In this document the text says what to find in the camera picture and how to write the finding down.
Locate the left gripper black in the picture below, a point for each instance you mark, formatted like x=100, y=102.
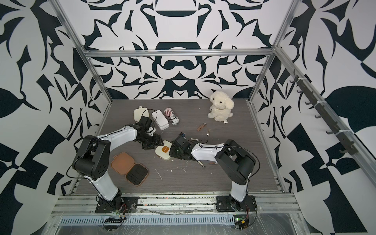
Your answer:
x=158, y=141

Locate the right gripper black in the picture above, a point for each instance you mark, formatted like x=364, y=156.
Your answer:
x=171, y=153

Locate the cream nail clipper case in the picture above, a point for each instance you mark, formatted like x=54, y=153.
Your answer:
x=163, y=151

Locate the brown nail file tool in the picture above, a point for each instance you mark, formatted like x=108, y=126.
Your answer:
x=201, y=126

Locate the brown nail clipper case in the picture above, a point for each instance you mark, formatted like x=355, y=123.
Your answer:
x=125, y=165

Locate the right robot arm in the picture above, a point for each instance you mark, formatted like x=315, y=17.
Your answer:
x=237, y=162

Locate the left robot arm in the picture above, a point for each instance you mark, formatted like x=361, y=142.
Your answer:
x=92, y=159

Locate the white rectangular box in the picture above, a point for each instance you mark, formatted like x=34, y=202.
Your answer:
x=160, y=120

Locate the cream case far left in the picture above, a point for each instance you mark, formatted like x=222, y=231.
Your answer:
x=140, y=112

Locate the flag pattern can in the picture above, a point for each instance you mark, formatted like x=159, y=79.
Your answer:
x=171, y=116

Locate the white plush dog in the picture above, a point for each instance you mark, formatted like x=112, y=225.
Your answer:
x=221, y=107

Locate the left electronics board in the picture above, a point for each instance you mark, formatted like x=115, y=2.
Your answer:
x=112, y=223

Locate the electronics board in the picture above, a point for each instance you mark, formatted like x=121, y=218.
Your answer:
x=112, y=223
x=241, y=221

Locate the right electronics board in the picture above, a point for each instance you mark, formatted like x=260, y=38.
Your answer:
x=241, y=221

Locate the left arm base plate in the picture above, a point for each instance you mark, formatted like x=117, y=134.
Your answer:
x=121, y=205

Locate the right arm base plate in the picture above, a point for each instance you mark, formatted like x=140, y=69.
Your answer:
x=228, y=204

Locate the aluminium front rail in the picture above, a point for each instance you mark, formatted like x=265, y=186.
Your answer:
x=184, y=203

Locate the wall hook rack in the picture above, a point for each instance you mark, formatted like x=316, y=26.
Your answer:
x=326, y=113

